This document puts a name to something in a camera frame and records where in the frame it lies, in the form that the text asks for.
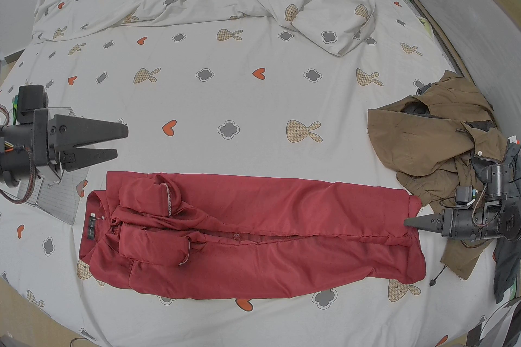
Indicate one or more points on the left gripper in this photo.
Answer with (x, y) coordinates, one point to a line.
(38, 150)

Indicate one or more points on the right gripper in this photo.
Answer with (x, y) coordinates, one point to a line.
(458, 223)

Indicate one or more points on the red shirt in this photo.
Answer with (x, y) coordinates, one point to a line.
(285, 215)

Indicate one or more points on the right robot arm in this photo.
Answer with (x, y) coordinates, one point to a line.
(498, 182)

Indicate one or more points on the clear plastic box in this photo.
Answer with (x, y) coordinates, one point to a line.
(61, 199)

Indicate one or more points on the brown jacket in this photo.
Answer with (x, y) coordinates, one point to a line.
(407, 142)

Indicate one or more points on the dark grey garment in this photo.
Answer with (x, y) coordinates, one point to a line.
(504, 268)

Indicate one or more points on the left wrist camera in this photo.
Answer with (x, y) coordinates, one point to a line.
(30, 101)

